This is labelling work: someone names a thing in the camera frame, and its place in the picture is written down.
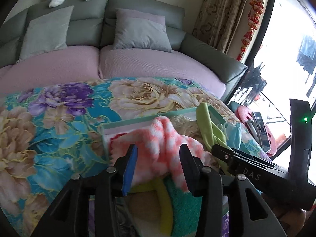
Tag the red plastic stool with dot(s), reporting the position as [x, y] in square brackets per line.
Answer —
[241, 113]

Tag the phone on stool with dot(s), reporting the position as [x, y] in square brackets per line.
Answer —
[257, 128]

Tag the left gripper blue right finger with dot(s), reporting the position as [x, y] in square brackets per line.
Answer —
[191, 166]

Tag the person's right hand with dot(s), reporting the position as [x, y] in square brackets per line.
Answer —
[292, 220]

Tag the pink sofa seat cover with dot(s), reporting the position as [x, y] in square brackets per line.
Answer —
[83, 63]

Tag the pink white fluffy cloth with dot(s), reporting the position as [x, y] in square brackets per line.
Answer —
[158, 151]

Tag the patterned beige curtain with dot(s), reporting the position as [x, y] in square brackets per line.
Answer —
[217, 22]

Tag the light green cloth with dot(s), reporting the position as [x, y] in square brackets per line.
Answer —
[211, 135]

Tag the green yellow sponge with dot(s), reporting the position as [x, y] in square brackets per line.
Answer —
[179, 211]

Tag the teal shallow cardboard box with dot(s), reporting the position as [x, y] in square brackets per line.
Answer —
[219, 115]

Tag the blue face mask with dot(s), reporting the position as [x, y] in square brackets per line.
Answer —
[232, 133]

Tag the red hanging decoration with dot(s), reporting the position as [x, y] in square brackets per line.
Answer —
[257, 9]

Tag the grey purple right cushion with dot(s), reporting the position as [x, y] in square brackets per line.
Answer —
[135, 29]

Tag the cream lace scrunchie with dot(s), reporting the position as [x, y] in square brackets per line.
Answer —
[186, 126]

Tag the grey sofa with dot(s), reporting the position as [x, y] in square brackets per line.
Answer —
[102, 39]

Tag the beige powder puff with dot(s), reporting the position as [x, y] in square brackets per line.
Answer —
[145, 206]

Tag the grey left cushion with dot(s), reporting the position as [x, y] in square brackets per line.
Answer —
[46, 33]

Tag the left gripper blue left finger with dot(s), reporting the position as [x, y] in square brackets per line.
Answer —
[130, 164]

